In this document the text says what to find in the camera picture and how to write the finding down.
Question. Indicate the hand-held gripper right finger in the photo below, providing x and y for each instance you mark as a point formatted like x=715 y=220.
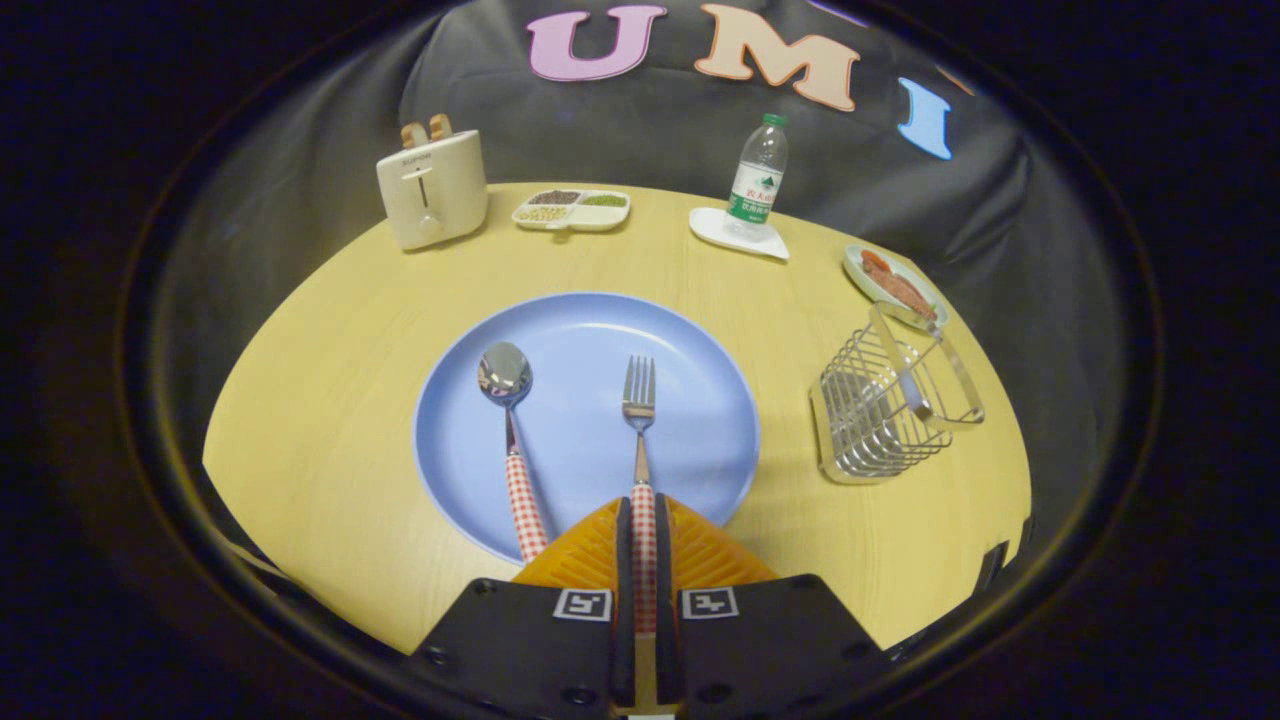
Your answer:
x=665 y=600

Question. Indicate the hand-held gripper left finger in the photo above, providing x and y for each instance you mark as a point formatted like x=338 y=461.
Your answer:
x=623 y=600

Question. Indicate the blue round plate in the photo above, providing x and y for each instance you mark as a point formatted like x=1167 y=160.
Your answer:
x=585 y=420

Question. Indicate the white square coaster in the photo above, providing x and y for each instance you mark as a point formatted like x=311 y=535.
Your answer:
x=715 y=228

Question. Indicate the small plate with sausages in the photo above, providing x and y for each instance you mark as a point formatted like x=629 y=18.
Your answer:
x=893 y=284

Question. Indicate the white divided tray with grains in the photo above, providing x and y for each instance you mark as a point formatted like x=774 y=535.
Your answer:
x=571 y=209

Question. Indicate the clear plastic water bottle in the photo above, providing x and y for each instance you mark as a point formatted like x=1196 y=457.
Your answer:
x=757 y=180

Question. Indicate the cream white toaster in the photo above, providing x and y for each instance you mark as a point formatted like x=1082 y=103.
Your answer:
x=432 y=195

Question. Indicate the toast slice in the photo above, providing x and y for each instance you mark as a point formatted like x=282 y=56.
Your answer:
x=441 y=125
x=413 y=134

